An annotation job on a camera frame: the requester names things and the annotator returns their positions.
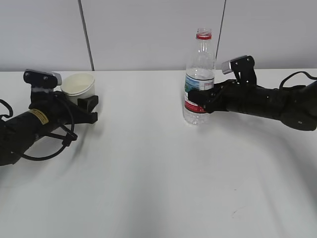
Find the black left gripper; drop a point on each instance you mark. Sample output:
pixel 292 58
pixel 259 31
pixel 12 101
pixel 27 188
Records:
pixel 56 106

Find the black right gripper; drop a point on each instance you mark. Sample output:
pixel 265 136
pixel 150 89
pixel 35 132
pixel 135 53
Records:
pixel 213 100

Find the white paper cup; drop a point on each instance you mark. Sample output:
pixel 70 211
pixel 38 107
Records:
pixel 78 86

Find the clear water bottle red label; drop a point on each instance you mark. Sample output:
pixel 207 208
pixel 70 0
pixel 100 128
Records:
pixel 199 75

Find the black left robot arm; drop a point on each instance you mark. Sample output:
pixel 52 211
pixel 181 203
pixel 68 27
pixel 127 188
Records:
pixel 20 132

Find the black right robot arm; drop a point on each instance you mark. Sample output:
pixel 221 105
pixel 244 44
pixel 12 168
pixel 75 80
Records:
pixel 295 107

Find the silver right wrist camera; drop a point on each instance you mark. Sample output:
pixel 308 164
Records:
pixel 239 64

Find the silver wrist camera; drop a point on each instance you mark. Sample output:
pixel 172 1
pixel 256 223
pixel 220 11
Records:
pixel 42 80
pixel 239 64

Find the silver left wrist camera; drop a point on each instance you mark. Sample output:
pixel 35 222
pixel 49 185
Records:
pixel 42 80

